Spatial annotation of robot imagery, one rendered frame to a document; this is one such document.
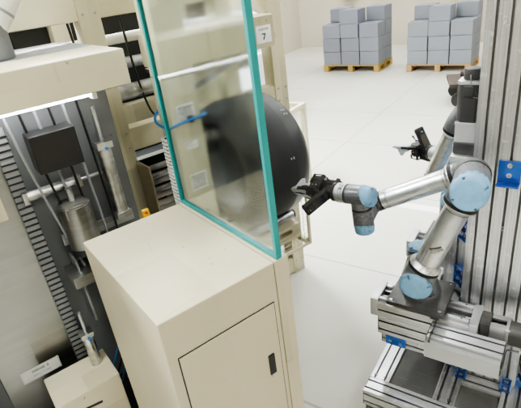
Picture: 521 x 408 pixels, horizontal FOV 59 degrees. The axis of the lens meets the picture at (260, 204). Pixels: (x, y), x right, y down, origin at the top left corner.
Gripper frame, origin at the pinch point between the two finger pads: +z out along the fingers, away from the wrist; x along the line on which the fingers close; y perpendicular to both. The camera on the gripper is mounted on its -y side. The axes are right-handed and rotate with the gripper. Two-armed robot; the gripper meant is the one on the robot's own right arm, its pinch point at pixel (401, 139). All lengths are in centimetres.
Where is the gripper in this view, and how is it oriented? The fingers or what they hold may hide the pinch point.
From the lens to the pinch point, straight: 265.9
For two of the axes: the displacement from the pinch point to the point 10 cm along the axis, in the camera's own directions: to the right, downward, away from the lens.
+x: 8.2, -4.4, 3.5
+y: 2.4, 8.4, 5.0
